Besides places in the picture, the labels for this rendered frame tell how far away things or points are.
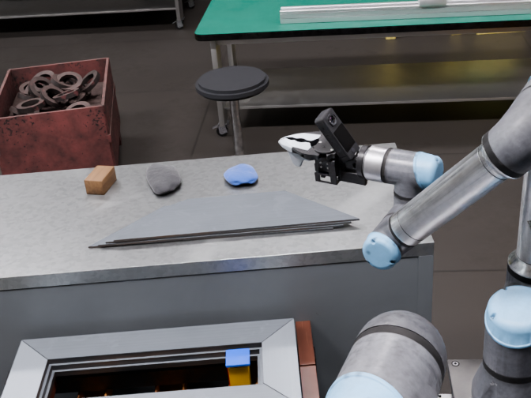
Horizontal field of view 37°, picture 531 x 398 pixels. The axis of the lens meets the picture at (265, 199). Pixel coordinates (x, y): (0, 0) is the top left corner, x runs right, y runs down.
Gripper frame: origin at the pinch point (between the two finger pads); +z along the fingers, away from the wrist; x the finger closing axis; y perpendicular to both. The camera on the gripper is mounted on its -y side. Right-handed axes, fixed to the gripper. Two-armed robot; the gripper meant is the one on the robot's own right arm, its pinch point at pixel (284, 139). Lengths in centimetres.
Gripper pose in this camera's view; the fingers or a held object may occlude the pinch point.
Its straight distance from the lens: 177.3
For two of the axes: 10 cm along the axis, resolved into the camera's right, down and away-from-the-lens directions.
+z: -8.6, -1.9, 4.7
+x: 4.8, -5.8, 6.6
